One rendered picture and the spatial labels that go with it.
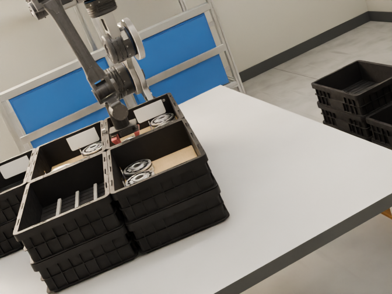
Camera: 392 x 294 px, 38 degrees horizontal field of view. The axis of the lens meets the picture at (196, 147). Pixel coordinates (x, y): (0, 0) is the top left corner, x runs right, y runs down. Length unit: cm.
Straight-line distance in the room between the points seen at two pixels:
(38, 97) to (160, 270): 259
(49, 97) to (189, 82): 102
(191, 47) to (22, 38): 143
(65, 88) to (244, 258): 274
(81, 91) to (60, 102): 17
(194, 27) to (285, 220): 278
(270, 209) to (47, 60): 346
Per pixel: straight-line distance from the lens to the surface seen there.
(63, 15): 202
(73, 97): 409
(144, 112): 239
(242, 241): 162
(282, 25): 553
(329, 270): 259
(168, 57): 421
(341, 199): 166
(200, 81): 431
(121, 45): 263
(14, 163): 247
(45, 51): 491
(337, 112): 283
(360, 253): 263
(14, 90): 405
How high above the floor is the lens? 155
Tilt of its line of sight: 21 degrees down
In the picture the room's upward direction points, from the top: 22 degrees counter-clockwise
